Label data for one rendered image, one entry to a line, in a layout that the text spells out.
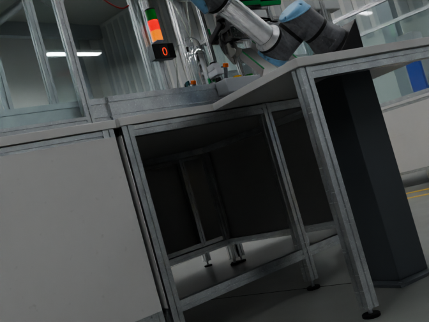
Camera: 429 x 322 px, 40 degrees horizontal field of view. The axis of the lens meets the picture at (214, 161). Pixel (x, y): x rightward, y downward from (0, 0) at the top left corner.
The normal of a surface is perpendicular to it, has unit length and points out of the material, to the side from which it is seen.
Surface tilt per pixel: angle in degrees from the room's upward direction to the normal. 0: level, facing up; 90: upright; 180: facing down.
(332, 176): 90
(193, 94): 90
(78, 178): 90
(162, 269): 90
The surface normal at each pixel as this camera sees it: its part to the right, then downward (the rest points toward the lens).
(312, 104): 0.47, -0.18
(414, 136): -0.63, 0.14
